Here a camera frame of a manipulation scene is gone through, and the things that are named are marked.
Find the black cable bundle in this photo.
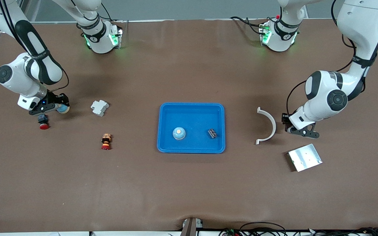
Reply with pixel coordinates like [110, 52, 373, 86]
[307, 227, 378, 236]

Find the orange emergency stop button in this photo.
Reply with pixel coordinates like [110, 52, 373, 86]
[101, 133, 112, 151]

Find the blue plastic tray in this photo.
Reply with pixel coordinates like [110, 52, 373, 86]
[157, 103, 226, 154]

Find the silver metal plate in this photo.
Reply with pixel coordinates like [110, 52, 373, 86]
[287, 144, 323, 172]

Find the white curved plastic clamp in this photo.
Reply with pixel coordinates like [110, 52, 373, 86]
[256, 107, 277, 145]

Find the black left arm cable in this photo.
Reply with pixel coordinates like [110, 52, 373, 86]
[286, 0, 357, 117]

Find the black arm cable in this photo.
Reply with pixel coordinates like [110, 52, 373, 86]
[0, 0, 70, 92]
[286, 0, 357, 117]

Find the black base cable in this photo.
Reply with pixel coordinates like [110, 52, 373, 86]
[230, 16, 268, 35]
[89, 5, 112, 22]

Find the red mushroom push button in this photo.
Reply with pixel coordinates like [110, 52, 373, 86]
[37, 115, 50, 130]

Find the brown table cover sheet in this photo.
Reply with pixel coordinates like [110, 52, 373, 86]
[0, 18, 378, 233]

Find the white circuit breaker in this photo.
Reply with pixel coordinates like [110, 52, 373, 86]
[91, 100, 110, 117]

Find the black right base cable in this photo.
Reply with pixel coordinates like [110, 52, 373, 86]
[89, 5, 112, 22]

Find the grey metal bracket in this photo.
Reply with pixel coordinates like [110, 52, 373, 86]
[180, 217, 204, 236]

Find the black left base cable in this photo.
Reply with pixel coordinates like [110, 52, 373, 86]
[230, 16, 268, 35]

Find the coloured wire bunch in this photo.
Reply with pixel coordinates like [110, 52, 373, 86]
[219, 228, 242, 236]

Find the black cable loop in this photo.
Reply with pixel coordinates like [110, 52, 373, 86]
[238, 222, 288, 236]

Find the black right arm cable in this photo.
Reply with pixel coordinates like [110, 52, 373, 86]
[0, 0, 70, 92]

